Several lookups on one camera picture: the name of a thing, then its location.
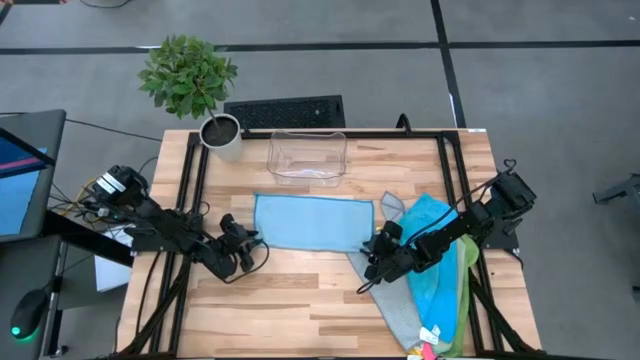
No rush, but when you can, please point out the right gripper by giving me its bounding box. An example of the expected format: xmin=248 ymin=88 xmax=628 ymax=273
xmin=362 ymin=219 xmax=417 ymax=284

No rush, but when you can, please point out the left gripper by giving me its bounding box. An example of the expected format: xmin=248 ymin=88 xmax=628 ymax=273
xmin=217 ymin=213 xmax=264 ymax=274

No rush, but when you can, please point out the light blue teal-edged towel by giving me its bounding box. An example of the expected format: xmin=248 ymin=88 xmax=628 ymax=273
xmin=253 ymin=193 xmax=376 ymax=254

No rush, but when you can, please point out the grey waffle microfiber towel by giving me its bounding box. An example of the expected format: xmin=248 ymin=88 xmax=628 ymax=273
xmin=346 ymin=191 xmax=436 ymax=351

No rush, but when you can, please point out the bright blue microfiber towel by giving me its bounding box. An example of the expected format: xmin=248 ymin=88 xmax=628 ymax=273
xmin=397 ymin=193 xmax=460 ymax=345

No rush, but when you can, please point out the lime green microfiber towel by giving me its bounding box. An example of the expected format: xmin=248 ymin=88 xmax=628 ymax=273
xmin=444 ymin=233 xmax=480 ymax=358

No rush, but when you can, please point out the clear plastic bin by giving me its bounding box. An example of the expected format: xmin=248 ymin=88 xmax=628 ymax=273
xmin=266 ymin=130 xmax=349 ymax=189

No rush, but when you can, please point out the black mesh computer case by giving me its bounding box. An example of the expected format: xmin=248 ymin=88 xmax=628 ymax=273
xmin=223 ymin=94 xmax=346 ymax=130

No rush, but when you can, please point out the white paper sheet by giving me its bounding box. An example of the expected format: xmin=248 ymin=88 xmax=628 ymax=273
xmin=93 ymin=224 xmax=134 ymax=293

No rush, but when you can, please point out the green plant in white pot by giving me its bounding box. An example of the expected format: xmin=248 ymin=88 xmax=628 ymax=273
xmin=137 ymin=33 xmax=245 ymax=164

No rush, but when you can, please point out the black computer mouse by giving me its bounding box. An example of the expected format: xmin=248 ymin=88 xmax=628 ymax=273
xmin=10 ymin=288 xmax=50 ymax=341

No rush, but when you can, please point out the dark monitor with blue screen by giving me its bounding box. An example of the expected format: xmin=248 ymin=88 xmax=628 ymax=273
xmin=0 ymin=109 xmax=67 ymax=244

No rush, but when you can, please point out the black side desk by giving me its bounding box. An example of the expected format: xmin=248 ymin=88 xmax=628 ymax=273
xmin=0 ymin=209 xmax=135 ymax=360

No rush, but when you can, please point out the grey metal stand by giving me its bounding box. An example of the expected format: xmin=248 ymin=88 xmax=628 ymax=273
xmin=592 ymin=173 xmax=640 ymax=211

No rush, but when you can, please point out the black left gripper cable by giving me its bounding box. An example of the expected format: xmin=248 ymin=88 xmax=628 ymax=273
xmin=222 ymin=238 xmax=271 ymax=285

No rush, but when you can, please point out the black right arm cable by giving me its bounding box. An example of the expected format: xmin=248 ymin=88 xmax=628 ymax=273
xmin=356 ymin=158 xmax=519 ymax=295

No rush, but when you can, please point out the black aluminium table frame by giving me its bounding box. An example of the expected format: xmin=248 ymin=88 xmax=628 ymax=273
xmin=112 ymin=128 xmax=547 ymax=359

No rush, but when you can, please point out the black floor cable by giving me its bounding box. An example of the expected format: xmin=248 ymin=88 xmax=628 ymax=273
xmin=79 ymin=0 xmax=134 ymax=9
xmin=64 ymin=118 xmax=164 ymax=144

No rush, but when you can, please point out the yellow cable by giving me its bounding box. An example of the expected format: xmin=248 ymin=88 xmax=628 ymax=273
xmin=59 ymin=177 xmax=109 ymax=217

